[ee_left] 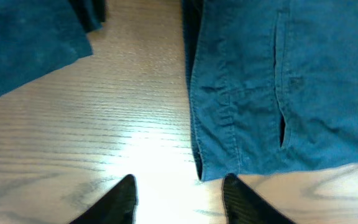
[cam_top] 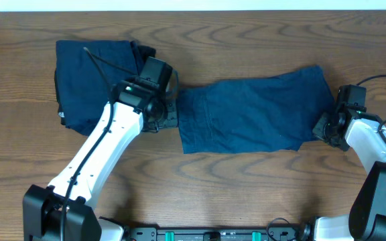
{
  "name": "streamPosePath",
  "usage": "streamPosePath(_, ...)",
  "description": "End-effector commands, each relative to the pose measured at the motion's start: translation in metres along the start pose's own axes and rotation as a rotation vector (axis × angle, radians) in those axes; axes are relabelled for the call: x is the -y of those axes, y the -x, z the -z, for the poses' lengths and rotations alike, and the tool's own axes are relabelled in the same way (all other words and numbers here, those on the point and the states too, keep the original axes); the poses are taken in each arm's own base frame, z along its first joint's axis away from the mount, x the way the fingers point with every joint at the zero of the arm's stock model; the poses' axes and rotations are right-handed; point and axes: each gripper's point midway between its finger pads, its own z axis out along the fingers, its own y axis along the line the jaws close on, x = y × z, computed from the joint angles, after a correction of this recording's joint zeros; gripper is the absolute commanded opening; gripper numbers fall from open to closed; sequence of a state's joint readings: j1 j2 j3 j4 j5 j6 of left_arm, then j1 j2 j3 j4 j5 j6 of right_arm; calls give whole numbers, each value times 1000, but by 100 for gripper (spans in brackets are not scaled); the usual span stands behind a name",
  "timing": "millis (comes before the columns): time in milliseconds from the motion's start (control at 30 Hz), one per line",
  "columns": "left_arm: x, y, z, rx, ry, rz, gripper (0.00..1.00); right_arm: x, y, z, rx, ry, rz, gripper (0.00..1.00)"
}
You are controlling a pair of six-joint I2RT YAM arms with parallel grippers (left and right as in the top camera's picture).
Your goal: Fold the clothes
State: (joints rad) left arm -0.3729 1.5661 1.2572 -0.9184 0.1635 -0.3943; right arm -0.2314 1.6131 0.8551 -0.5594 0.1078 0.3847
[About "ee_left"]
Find dark blue shorts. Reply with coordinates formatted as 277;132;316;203
181;0;358;181
0;0;106;96

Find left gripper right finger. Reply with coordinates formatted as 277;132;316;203
223;174;295;224

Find folded dark blue shorts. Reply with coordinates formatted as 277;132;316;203
0;0;106;96

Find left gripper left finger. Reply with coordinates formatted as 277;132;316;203
70;174;137;224

